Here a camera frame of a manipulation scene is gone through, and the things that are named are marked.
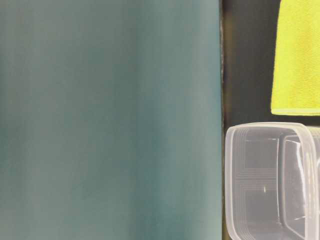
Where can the clear plastic container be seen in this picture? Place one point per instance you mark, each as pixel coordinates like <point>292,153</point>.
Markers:
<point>272,181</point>

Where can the yellow microfiber towel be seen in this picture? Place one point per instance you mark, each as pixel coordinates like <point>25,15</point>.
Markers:
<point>296,76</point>

